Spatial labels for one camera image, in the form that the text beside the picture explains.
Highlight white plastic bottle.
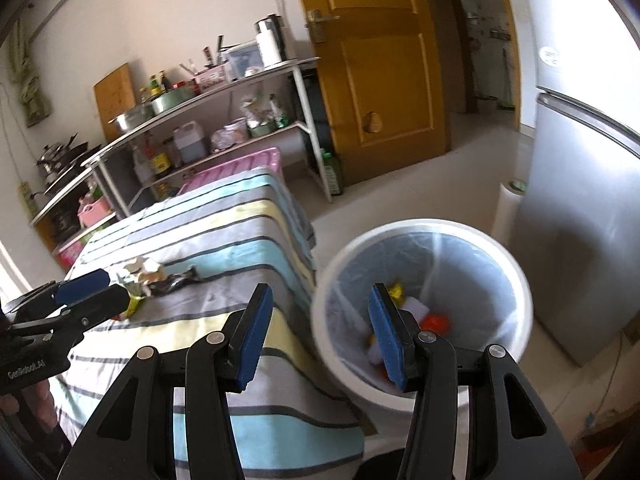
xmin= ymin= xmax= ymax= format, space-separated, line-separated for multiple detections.
xmin=132 ymin=145 xmax=156 ymax=183

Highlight pink utensil basket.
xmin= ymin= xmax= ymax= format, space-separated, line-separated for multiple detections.
xmin=192 ymin=67 xmax=231 ymax=92

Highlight clear plastic bin liner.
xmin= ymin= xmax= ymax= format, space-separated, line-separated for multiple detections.
xmin=325 ymin=232 xmax=518 ymax=396

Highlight person's left hand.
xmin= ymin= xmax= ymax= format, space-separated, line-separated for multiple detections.
xmin=0 ymin=377 xmax=58 ymax=441

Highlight red snack wrapper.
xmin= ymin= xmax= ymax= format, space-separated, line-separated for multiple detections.
xmin=419 ymin=312 xmax=451 ymax=336

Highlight black cooking pots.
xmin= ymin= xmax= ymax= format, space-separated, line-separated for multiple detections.
xmin=35 ymin=132 xmax=103 ymax=181

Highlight plastic oil jug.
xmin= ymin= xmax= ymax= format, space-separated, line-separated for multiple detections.
xmin=172 ymin=120 xmax=210 ymax=163

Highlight green hanging cloth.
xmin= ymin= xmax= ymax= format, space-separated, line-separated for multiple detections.
xmin=7 ymin=17 xmax=53 ymax=128

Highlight steel basin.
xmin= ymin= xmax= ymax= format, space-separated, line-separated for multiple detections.
xmin=107 ymin=106 xmax=153 ymax=133

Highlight low kitchen shelf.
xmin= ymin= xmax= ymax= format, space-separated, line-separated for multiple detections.
xmin=30 ymin=145 xmax=121 ymax=256

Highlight green metal basin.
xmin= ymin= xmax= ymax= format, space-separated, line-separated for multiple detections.
xmin=150 ymin=86 xmax=196 ymax=116

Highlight green snack wrapper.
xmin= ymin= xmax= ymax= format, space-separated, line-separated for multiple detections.
xmin=117 ymin=280 xmax=148 ymax=318

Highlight white electric kettle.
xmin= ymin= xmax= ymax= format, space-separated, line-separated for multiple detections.
xmin=255 ymin=14 xmax=286 ymax=68

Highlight dark snack wrapper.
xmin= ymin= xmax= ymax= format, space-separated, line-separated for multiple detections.
xmin=147 ymin=267 xmax=200 ymax=296

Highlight green oil bottle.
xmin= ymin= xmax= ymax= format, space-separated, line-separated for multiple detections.
xmin=320 ymin=149 xmax=346 ymax=197

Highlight wall power strip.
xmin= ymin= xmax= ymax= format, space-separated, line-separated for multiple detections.
xmin=17 ymin=180 xmax=36 ymax=216

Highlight white plastic film roll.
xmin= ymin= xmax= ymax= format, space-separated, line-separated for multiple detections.
xmin=490 ymin=178 xmax=528 ymax=246

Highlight yellow label bottle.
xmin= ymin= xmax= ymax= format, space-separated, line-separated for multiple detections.
xmin=150 ymin=140 xmax=173 ymax=178

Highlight yellow wooden door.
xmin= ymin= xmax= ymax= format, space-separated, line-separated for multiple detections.
xmin=290 ymin=0 xmax=451 ymax=186

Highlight wooden cutting board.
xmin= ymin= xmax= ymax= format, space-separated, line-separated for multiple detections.
xmin=93 ymin=62 xmax=138 ymax=142

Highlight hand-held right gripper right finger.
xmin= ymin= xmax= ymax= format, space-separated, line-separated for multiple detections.
xmin=367 ymin=282 xmax=583 ymax=480

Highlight pink plastic crate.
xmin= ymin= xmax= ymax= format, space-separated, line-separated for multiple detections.
xmin=177 ymin=146 xmax=285 ymax=201

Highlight plastic bag with food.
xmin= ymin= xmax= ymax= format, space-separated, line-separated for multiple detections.
xmin=210 ymin=117 xmax=250 ymax=155

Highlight crumpled beige paper wrapper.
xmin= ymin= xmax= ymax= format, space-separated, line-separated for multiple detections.
xmin=117 ymin=257 xmax=168 ymax=296

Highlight clear storage box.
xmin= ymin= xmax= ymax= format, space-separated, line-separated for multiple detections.
xmin=222 ymin=42 xmax=265 ymax=81

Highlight small pink basket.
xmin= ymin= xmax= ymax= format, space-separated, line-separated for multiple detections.
xmin=77 ymin=197 xmax=112 ymax=228

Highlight striped tablecloth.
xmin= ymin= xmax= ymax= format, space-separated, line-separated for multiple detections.
xmin=47 ymin=166 xmax=371 ymax=456

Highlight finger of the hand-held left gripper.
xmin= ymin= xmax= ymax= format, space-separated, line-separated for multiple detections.
xmin=0 ymin=268 xmax=112 ymax=321
xmin=7 ymin=284 xmax=132 ymax=350

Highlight white plastic trash bin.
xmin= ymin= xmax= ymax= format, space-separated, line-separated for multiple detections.
xmin=310 ymin=218 xmax=533 ymax=413

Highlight white crumpled wrapper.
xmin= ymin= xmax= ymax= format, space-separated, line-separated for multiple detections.
xmin=402 ymin=296 xmax=431 ymax=321

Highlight pink storage box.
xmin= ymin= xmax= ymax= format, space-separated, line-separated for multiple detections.
xmin=54 ymin=240 xmax=93 ymax=268

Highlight metal shelf rack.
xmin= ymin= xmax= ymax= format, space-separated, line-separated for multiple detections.
xmin=82 ymin=56 xmax=336 ymax=221

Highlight metal door handle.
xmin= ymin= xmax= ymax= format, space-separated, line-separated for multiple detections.
xmin=306 ymin=9 xmax=341 ymax=43

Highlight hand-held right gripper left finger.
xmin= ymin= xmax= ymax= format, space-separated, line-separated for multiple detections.
xmin=57 ymin=282 xmax=275 ymax=480

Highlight silver refrigerator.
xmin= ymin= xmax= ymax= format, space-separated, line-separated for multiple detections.
xmin=512 ymin=0 xmax=640 ymax=368

